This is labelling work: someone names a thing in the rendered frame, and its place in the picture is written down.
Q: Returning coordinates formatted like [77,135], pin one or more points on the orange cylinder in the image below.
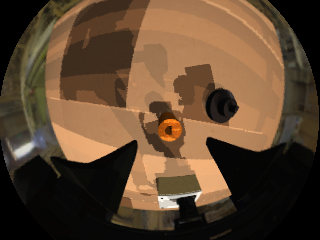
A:
[169,128]

